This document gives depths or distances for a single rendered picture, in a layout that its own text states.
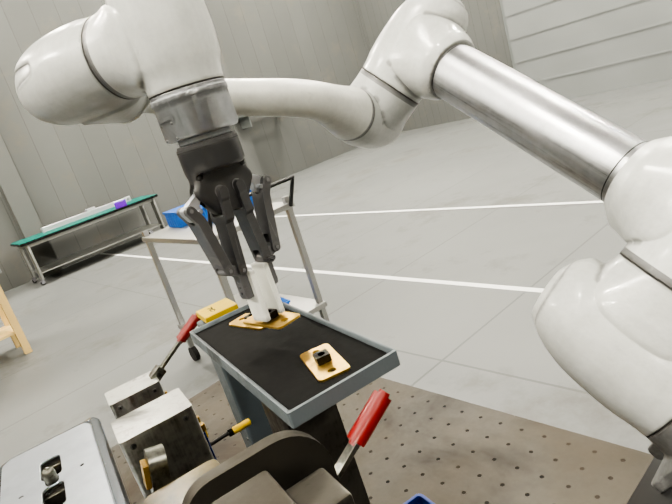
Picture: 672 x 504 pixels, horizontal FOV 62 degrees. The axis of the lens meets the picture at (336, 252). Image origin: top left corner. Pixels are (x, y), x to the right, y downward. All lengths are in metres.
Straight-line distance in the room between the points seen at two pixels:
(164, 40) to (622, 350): 0.65
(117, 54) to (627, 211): 0.65
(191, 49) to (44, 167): 10.03
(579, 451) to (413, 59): 0.78
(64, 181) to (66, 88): 9.96
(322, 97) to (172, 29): 0.36
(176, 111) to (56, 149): 10.08
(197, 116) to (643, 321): 0.59
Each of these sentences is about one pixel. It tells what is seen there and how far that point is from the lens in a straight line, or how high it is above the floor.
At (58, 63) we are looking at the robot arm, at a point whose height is 1.56.
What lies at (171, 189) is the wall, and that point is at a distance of 11.29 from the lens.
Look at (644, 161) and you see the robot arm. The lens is 0.83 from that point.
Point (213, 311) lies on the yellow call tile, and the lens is 0.97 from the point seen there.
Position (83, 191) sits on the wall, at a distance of 10.76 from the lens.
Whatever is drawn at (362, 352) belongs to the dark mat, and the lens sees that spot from 0.65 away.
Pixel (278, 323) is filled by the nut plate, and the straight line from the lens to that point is 0.71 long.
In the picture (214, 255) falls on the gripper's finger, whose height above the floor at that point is 1.31.
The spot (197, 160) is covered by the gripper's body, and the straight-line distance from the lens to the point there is 0.66.
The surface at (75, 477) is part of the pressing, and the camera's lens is 1.04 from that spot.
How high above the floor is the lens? 1.44
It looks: 15 degrees down
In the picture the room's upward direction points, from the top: 17 degrees counter-clockwise
